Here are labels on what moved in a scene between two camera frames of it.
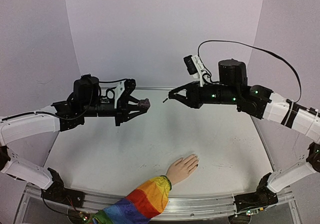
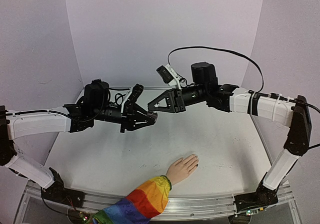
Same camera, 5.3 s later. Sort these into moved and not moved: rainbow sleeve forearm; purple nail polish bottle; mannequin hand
Moved: purple nail polish bottle
Not moved: mannequin hand; rainbow sleeve forearm
